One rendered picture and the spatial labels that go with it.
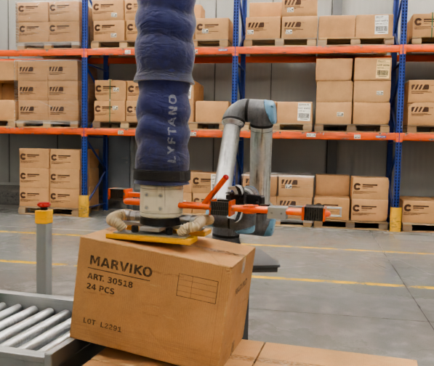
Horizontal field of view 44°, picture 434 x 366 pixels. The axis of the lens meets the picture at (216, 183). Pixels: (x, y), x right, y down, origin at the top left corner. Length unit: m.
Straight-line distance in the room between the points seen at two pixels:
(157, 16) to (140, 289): 1.00
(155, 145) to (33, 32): 8.70
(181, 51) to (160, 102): 0.20
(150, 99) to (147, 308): 0.77
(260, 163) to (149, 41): 0.98
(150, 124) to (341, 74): 7.41
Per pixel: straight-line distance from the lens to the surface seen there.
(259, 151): 2.74
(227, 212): 2.04
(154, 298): 2.03
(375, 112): 9.30
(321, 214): 2.00
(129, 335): 2.12
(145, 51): 2.08
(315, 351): 2.31
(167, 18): 2.08
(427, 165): 10.73
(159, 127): 2.04
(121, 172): 11.16
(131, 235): 2.07
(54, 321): 2.68
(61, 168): 10.30
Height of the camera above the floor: 1.37
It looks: 4 degrees down
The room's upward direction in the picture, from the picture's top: 1 degrees clockwise
